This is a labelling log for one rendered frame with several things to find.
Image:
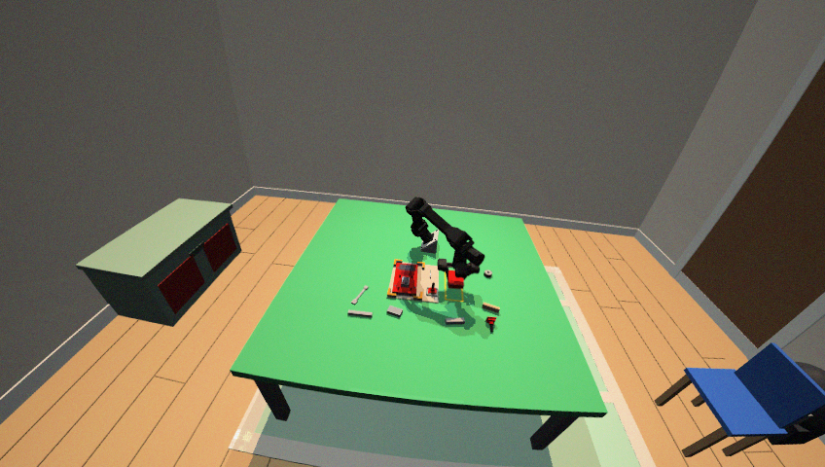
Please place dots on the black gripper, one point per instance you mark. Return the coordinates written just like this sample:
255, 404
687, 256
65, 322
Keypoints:
443, 265

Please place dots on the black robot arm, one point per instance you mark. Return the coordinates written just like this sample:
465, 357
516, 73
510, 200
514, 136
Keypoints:
457, 238

